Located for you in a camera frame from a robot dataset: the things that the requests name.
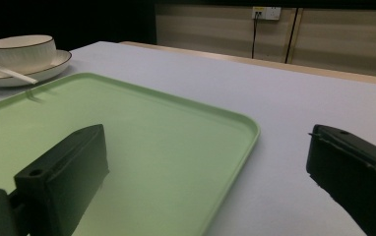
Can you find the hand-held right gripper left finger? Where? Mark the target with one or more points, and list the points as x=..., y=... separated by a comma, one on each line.
x=64, y=170

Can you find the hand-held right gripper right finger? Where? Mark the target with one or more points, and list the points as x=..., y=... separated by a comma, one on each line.
x=356, y=177

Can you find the green plastic tray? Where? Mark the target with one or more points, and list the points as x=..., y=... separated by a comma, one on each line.
x=159, y=147

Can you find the white ribbed plate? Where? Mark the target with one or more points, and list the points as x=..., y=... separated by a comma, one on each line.
x=53, y=67

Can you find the white ribbed bowl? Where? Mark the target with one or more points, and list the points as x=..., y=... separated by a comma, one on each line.
x=25, y=54

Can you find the white wall socket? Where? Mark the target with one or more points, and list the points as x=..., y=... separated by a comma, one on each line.
x=271, y=13

